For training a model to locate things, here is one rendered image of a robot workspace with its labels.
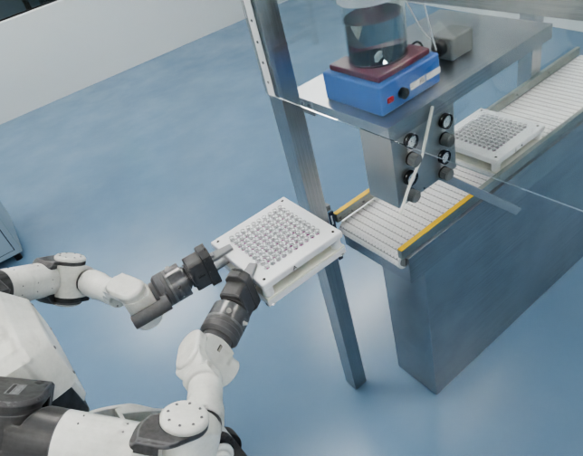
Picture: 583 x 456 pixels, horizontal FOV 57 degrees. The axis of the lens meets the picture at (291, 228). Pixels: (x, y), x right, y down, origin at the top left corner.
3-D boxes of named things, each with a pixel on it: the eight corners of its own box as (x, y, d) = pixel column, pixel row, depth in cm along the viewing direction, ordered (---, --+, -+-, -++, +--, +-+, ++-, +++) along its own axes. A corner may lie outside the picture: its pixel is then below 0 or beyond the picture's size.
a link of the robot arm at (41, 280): (54, 294, 148) (-17, 311, 127) (59, 248, 146) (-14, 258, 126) (88, 303, 144) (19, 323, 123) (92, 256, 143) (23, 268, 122)
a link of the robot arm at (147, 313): (174, 294, 138) (133, 317, 135) (157, 264, 132) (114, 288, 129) (188, 318, 130) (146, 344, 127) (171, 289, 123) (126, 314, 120)
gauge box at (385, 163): (399, 209, 132) (390, 139, 120) (369, 194, 140) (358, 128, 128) (457, 166, 141) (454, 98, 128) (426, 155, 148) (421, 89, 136)
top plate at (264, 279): (284, 201, 149) (282, 195, 148) (343, 237, 132) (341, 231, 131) (212, 248, 140) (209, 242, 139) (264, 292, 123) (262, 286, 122)
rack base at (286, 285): (289, 215, 152) (287, 209, 151) (346, 251, 135) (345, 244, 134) (217, 261, 143) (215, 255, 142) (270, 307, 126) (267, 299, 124)
